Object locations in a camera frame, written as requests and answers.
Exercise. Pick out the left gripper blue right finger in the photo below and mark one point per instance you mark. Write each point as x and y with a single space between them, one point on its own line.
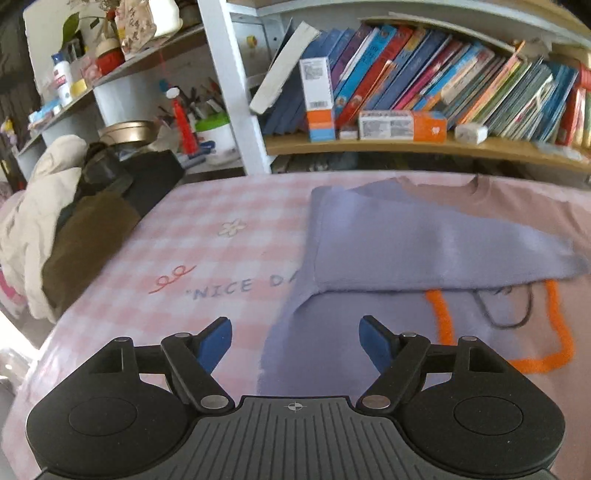
399 359

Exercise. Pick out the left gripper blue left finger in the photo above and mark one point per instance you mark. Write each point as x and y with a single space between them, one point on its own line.
190 360

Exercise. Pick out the purple and pink sweater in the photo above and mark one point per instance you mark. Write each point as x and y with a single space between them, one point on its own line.
491 259

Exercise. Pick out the dark brown clothes pile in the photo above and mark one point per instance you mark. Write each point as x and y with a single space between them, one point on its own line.
111 198

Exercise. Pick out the pink cartoon table mat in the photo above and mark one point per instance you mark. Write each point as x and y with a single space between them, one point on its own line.
228 248

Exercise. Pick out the red tassel ornament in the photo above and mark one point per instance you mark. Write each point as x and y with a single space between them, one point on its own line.
188 141

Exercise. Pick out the cream white jacket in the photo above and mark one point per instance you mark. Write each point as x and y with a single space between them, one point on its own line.
29 219

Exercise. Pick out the green lid white jar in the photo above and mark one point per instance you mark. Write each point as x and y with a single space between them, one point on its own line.
216 139

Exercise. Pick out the flat white orange box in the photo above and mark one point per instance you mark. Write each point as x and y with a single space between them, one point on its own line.
413 126

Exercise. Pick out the brass metal bowl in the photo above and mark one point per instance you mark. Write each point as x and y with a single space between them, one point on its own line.
129 133

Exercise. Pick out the white charger block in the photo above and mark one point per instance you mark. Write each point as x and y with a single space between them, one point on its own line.
471 133

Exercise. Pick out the wooden white bookshelf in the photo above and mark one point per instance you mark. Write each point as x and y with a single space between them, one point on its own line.
228 47

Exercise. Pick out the row of colourful books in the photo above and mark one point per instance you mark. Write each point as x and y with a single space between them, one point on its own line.
420 65

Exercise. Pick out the upright white orange box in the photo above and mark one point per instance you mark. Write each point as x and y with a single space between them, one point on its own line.
318 100

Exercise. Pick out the white lotion bottle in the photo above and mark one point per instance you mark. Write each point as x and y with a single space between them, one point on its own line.
62 78

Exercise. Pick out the red dictionary books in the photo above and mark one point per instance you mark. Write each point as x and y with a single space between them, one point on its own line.
572 124

